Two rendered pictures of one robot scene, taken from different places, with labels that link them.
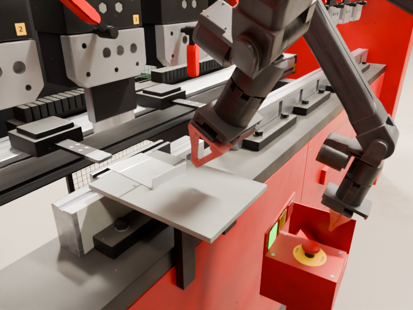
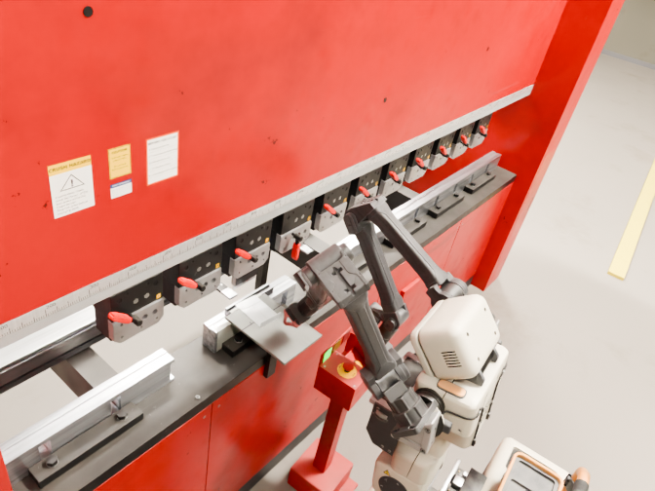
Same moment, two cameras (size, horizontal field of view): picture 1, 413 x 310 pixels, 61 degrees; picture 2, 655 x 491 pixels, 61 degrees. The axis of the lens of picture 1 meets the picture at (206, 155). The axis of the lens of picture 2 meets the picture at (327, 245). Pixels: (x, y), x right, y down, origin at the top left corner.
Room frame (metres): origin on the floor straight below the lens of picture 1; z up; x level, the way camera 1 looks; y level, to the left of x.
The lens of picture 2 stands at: (-0.76, -0.01, 2.27)
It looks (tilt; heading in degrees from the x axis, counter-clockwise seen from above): 35 degrees down; 357
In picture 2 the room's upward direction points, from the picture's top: 12 degrees clockwise
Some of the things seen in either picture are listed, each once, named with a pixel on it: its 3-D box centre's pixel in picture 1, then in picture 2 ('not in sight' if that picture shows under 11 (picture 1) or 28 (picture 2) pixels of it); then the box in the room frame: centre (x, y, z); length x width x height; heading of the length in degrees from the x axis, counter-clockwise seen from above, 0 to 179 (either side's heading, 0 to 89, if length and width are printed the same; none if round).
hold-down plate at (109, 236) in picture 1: (158, 209); (259, 328); (0.62, 0.10, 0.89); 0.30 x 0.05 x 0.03; 145
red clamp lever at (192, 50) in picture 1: (190, 51); (294, 245); (0.71, 0.03, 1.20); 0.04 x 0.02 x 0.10; 55
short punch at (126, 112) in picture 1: (112, 101); (245, 272); (0.62, 0.17, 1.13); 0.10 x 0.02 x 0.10; 145
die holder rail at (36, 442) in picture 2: not in sight; (93, 410); (0.17, 0.49, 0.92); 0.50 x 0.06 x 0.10; 145
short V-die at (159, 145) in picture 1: (134, 162); (250, 300); (0.65, 0.15, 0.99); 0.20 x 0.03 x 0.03; 145
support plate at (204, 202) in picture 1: (177, 186); (273, 326); (0.53, 0.05, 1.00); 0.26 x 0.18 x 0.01; 55
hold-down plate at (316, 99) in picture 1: (313, 101); (405, 231); (1.41, -0.45, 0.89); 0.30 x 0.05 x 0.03; 145
